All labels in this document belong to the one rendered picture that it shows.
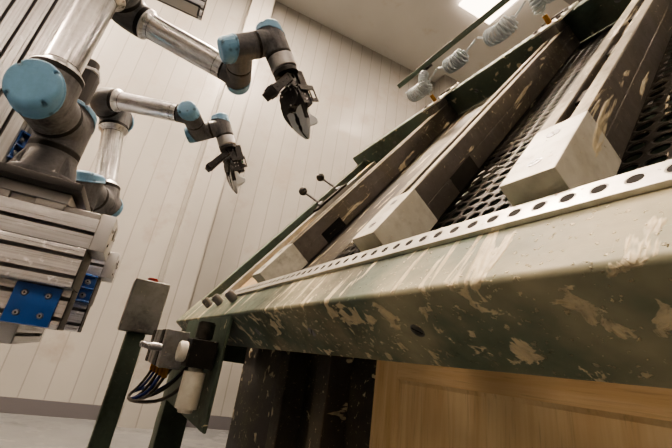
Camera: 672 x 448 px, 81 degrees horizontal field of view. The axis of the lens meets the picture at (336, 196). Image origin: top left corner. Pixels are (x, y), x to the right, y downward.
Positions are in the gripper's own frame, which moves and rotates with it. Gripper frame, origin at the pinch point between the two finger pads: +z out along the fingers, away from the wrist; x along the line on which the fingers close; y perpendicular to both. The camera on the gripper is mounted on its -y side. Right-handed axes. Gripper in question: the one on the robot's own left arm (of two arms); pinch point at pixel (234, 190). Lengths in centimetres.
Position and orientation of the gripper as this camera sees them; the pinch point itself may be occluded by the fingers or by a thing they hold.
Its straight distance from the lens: 170.9
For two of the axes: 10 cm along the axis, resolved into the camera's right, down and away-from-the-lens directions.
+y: 8.5, -1.7, 4.9
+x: -4.3, 3.1, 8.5
